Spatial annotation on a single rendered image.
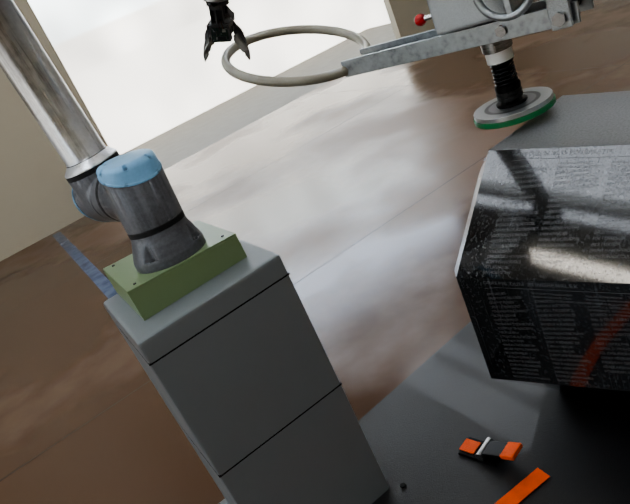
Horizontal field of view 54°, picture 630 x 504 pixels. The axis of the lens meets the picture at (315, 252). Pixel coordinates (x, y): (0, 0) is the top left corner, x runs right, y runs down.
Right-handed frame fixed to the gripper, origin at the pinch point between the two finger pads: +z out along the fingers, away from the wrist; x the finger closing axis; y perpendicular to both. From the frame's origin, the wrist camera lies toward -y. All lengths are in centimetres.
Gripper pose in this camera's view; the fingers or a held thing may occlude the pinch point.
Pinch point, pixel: (228, 60)
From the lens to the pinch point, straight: 215.5
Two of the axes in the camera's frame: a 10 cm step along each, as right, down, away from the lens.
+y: -0.7, 6.2, -7.8
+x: 10.0, -0.1, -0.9
